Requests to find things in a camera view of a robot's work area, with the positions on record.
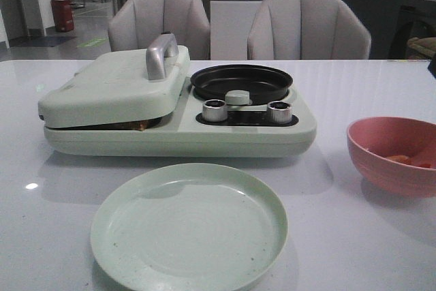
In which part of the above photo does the bread slice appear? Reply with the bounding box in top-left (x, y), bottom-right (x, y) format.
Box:
top-left (112, 120), bottom-right (151, 132)

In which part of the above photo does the mint green breakfast maker lid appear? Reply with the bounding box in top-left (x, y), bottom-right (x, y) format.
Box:
top-left (38, 33), bottom-right (190, 129)

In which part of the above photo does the pink bowl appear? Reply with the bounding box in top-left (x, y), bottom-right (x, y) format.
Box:
top-left (347, 117), bottom-right (435, 198)

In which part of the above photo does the mint green breakfast maker base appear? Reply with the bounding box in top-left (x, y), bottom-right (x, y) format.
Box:
top-left (44, 81), bottom-right (317, 157)

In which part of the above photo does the left silver control knob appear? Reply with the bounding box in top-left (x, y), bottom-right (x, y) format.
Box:
top-left (201, 99), bottom-right (228, 123)

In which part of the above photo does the silver control knob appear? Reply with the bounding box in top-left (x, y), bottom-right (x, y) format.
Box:
top-left (266, 101), bottom-right (292, 124)
top-left (201, 99), bottom-right (228, 123)

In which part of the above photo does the right silver control knob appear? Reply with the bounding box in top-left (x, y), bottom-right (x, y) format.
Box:
top-left (266, 101), bottom-right (292, 124)

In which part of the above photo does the black round frying pan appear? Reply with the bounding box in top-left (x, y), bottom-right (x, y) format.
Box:
top-left (190, 64), bottom-right (293, 106)

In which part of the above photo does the mint green plate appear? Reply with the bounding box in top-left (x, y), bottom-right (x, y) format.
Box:
top-left (90, 163), bottom-right (288, 290)

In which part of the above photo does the right grey upholstered chair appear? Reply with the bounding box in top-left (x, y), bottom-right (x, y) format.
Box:
top-left (247, 0), bottom-right (371, 60)

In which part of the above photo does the grey upholstered chair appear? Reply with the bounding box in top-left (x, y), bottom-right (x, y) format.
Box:
top-left (247, 0), bottom-right (371, 60)
top-left (108, 0), bottom-right (211, 60)

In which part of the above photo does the left grey upholstered chair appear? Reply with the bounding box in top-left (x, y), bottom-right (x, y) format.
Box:
top-left (108, 0), bottom-right (211, 60)

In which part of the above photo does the white refrigerator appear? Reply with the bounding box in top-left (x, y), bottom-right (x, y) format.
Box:
top-left (210, 0), bottom-right (263, 60)

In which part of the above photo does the red trash bin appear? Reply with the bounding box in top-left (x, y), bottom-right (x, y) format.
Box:
top-left (50, 0), bottom-right (74, 32)

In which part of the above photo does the beige cushion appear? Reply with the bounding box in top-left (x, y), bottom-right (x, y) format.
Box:
top-left (406, 37), bottom-right (436, 59)

